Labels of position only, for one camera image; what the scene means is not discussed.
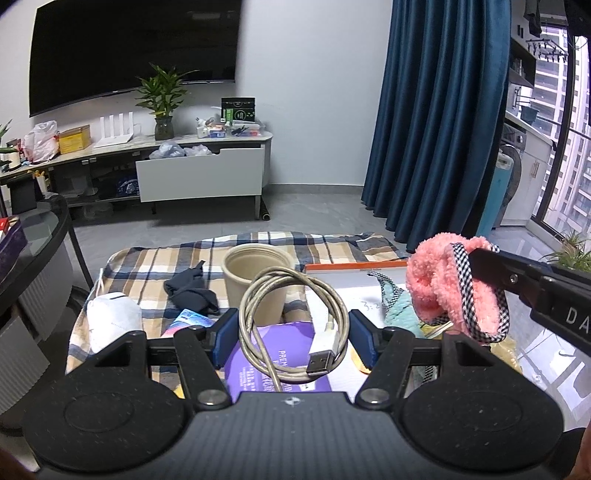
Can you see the plaid blanket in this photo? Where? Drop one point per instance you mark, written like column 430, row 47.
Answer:
column 152, row 258

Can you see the hanging drying rack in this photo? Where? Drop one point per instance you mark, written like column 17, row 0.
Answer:
column 547, row 48

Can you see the light blue fuzzy cloth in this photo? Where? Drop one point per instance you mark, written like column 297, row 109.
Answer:
column 401, row 309

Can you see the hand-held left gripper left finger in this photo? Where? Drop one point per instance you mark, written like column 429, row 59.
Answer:
column 226, row 337

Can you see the white router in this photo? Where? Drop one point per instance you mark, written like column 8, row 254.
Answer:
column 117, row 129

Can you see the black green box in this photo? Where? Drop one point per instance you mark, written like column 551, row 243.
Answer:
column 238, row 110

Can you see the potted plant in dark vase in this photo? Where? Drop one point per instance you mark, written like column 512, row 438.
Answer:
column 161, row 92

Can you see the wall shelf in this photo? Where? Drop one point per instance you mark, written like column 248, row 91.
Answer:
column 521, row 46

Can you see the beige cup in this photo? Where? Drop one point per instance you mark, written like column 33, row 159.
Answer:
column 258, row 277

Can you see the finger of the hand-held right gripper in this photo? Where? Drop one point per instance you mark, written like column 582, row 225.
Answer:
column 498, row 267

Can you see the balcony potted plant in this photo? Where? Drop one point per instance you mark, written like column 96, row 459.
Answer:
column 572, row 251

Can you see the washing machine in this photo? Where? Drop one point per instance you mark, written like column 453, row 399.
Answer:
column 512, row 138

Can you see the purple patterned tray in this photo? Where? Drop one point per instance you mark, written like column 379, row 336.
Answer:
column 9, row 242

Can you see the white face mask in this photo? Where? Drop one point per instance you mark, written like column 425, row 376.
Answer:
column 113, row 318

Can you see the blue curtain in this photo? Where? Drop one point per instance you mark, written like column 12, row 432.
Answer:
column 434, row 115

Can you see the purple tissue pack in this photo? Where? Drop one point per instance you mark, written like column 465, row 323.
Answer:
column 242, row 381

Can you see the blue bucket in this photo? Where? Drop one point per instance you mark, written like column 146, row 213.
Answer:
column 530, row 113

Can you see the potted plant in glass vase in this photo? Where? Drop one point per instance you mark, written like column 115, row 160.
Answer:
column 3, row 134

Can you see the white television cabinet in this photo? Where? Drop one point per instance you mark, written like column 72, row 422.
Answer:
column 203, row 173

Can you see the light blue packet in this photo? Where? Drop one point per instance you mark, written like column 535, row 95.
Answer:
column 187, row 320

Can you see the clear crumpled plastic bag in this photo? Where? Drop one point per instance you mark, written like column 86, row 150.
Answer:
column 198, row 150
column 167, row 150

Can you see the black wall television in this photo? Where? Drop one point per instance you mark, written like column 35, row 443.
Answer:
column 129, row 46

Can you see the black roll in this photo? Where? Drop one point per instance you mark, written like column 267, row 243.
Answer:
column 264, row 210

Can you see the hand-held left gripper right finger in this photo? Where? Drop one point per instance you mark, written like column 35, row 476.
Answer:
column 362, row 339

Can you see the white plastic bag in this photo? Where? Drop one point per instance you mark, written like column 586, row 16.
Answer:
column 41, row 141

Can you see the pink fuzzy cloth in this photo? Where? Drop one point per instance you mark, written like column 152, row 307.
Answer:
column 438, row 281

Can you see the round black coffee table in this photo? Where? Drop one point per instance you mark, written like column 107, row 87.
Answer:
column 41, row 258

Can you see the dark blue bag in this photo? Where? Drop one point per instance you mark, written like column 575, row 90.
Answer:
column 127, row 186

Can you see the orange white box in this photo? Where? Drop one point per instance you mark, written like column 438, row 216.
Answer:
column 355, row 290

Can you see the dark navy cloth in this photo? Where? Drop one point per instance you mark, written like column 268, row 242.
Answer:
column 194, row 293

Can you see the white balcony cabinet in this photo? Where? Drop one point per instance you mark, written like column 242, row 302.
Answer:
column 531, row 175

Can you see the yellow box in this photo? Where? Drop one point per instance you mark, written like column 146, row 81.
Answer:
column 74, row 138

